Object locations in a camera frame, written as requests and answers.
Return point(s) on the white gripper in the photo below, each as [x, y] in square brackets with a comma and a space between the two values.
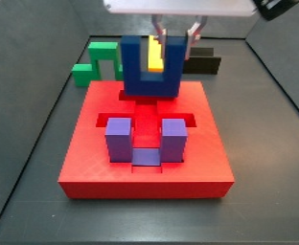
[182, 7]

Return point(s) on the blue U-shaped block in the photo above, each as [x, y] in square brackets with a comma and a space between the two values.
[159, 80]

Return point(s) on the red puzzle board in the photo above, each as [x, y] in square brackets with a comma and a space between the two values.
[200, 176]

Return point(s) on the yellow long bar block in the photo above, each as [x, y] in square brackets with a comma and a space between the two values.
[155, 63]

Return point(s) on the green zigzag block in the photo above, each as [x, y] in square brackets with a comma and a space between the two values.
[88, 72]

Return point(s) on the purple U-shaped block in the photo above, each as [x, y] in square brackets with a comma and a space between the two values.
[148, 143]

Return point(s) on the black angle bracket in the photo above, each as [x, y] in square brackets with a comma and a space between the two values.
[202, 62]

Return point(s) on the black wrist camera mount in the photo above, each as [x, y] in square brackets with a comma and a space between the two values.
[273, 8]

